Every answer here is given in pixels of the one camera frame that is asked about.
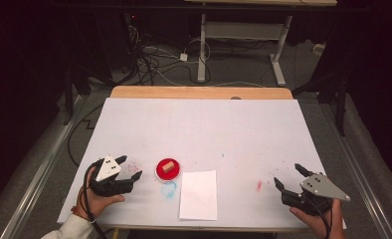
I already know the person's left hand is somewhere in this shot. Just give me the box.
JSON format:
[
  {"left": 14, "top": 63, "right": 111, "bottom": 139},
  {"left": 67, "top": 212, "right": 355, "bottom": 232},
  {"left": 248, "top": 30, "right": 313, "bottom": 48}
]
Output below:
[{"left": 72, "top": 166, "right": 126, "bottom": 221}]

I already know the white table cover board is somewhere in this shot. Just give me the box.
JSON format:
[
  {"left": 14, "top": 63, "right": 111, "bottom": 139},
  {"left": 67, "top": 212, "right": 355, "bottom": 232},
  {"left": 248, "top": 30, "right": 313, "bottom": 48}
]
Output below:
[{"left": 57, "top": 97, "right": 348, "bottom": 233}]

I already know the white frame desk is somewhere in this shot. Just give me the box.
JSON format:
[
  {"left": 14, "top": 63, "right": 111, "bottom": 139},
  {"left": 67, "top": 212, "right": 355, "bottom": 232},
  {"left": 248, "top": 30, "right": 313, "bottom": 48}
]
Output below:
[{"left": 183, "top": 0, "right": 338, "bottom": 88}]

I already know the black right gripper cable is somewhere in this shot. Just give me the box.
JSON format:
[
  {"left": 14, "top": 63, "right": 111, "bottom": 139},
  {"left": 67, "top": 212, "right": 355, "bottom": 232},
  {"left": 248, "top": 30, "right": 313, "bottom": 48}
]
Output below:
[{"left": 301, "top": 195, "right": 333, "bottom": 233}]

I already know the white power strip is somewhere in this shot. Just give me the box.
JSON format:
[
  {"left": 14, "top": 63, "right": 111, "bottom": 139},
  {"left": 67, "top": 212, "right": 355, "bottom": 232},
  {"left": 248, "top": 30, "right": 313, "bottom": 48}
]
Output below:
[{"left": 311, "top": 43, "right": 326, "bottom": 56}]

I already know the tangle of floor cables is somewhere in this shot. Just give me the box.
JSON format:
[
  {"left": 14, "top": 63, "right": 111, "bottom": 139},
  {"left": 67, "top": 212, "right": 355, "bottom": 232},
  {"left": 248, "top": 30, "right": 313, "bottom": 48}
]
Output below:
[{"left": 122, "top": 23, "right": 215, "bottom": 88}]

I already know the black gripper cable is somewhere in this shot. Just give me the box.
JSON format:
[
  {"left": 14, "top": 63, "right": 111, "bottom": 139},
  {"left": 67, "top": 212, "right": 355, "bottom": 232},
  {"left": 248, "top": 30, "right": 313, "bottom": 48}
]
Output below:
[
  {"left": 301, "top": 195, "right": 333, "bottom": 233},
  {"left": 79, "top": 160, "right": 108, "bottom": 239}
]

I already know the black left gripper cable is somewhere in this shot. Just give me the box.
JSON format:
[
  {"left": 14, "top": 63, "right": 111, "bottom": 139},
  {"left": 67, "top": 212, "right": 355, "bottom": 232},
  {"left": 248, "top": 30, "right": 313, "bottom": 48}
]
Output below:
[{"left": 79, "top": 160, "right": 108, "bottom": 239}]

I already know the black floor cable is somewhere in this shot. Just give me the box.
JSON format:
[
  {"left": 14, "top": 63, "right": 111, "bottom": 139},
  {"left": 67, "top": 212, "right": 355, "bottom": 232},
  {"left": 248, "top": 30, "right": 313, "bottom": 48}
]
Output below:
[{"left": 67, "top": 103, "right": 106, "bottom": 167}]

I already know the small wooden stamp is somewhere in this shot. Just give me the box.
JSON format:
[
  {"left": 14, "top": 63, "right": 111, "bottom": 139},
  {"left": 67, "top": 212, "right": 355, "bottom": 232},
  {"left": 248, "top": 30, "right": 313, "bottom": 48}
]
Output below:
[{"left": 160, "top": 159, "right": 175, "bottom": 174}]

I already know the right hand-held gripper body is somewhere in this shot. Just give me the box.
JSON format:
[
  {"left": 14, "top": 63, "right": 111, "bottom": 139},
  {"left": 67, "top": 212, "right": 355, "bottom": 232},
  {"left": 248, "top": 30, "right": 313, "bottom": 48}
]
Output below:
[{"left": 281, "top": 171, "right": 351, "bottom": 217}]

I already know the black stand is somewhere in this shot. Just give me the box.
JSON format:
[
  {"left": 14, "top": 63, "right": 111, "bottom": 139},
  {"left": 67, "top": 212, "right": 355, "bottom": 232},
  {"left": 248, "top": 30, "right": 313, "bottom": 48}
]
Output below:
[
  {"left": 62, "top": 63, "right": 94, "bottom": 126},
  {"left": 292, "top": 64, "right": 352, "bottom": 137}
]

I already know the white paper sheet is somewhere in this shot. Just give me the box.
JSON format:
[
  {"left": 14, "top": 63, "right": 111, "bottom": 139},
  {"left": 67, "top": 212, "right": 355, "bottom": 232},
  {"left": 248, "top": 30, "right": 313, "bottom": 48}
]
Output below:
[{"left": 178, "top": 169, "right": 219, "bottom": 222}]

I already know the metal floor rail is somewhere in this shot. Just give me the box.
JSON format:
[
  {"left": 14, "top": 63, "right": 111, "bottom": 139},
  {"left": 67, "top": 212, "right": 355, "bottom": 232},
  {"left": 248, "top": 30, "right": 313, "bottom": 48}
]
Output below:
[
  {"left": 0, "top": 95, "right": 90, "bottom": 239},
  {"left": 318, "top": 99, "right": 392, "bottom": 239}
]

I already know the person's right hand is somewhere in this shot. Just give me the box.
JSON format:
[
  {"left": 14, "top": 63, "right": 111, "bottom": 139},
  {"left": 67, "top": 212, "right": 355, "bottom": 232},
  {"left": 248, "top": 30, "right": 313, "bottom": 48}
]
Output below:
[{"left": 289, "top": 198, "right": 346, "bottom": 239}]

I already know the round red ink pad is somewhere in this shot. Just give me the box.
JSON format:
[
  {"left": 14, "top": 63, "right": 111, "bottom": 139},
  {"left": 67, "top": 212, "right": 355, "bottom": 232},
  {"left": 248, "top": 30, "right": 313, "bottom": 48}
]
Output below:
[{"left": 154, "top": 156, "right": 182, "bottom": 182}]

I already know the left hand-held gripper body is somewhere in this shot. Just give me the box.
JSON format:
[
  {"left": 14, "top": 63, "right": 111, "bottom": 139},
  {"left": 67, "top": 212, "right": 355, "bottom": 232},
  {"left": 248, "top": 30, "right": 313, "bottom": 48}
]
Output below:
[{"left": 90, "top": 154, "right": 135, "bottom": 198}]

